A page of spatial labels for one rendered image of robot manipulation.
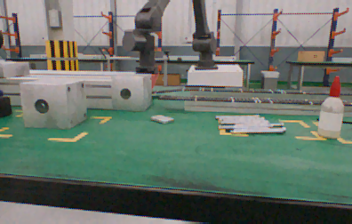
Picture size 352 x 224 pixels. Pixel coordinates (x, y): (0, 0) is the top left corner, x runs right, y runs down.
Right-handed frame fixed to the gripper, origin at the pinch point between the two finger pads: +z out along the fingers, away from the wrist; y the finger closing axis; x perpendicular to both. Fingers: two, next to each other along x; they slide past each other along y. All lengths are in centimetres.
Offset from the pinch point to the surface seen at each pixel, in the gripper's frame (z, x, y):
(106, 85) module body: -4.8, -6.1, 23.3
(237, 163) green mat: 2, 27, 54
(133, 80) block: -6.6, 2.1, 24.1
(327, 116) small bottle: -2, 45, 40
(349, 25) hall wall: -97, 425, -743
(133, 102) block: -0.5, 1.9, 24.1
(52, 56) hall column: -7, -204, -255
